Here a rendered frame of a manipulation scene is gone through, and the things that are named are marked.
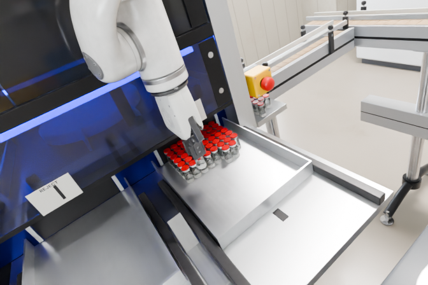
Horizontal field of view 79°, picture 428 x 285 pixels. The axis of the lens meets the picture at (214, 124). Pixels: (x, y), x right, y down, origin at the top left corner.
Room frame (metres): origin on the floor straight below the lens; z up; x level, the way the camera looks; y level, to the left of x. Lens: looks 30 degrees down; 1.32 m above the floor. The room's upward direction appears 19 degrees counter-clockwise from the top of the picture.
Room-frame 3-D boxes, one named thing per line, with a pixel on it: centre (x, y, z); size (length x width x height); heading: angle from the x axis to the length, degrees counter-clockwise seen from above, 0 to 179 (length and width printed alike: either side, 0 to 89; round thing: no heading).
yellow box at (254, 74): (0.72, -0.16, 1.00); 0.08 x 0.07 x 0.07; 25
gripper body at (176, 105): (0.48, 0.06, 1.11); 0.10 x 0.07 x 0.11; 25
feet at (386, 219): (0.85, -0.88, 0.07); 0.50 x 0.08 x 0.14; 115
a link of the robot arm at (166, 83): (0.48, 0.06, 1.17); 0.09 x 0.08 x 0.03; 25
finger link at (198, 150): (0.45, 0.05, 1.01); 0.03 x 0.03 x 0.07; 25
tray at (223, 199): (0.51, 0.01, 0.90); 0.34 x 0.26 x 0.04; 25
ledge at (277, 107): (0.77, -0.16, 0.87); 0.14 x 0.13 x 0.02; 25
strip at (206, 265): (0.30, 0.10, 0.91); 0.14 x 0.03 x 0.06; 25
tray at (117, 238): (0.37, 0.32, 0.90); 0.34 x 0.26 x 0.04; 25
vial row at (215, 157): (0.55, 0.03, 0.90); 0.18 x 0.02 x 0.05; 115
